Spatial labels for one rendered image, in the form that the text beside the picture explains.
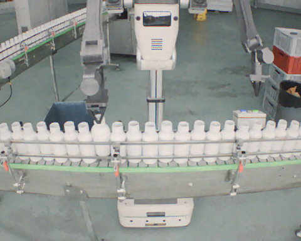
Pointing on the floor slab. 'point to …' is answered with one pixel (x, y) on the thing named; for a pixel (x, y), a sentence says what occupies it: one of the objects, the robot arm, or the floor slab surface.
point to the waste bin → (293, 103)
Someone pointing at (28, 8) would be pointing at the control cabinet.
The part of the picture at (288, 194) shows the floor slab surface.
